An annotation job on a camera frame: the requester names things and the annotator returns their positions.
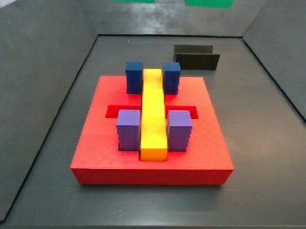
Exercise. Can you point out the green U-shaped block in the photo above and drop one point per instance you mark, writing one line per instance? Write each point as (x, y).
(197, 3)

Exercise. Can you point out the red base board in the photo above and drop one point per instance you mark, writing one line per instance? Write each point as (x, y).
(101, 164)

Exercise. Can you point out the black L-shaped fixture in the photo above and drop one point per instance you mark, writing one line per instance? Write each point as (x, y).
(195, 57)

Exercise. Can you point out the yellow long bar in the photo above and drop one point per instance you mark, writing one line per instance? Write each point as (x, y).
(153, 137)

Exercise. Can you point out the purple left block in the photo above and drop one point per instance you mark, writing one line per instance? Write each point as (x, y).
(128, 129)

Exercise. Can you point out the purple block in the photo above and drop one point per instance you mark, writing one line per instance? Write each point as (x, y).
(179, 127)
(128, 129)

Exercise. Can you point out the purple right block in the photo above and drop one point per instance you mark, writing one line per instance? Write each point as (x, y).
(179, 127)

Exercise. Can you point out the dark blue right block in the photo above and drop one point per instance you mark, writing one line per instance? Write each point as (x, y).
(171, 72)

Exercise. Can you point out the dark blue block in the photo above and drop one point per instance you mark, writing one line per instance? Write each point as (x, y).
(171, 72)
(133, 71)

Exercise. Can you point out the dark blue left block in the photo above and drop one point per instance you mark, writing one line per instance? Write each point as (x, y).
(133, 71)

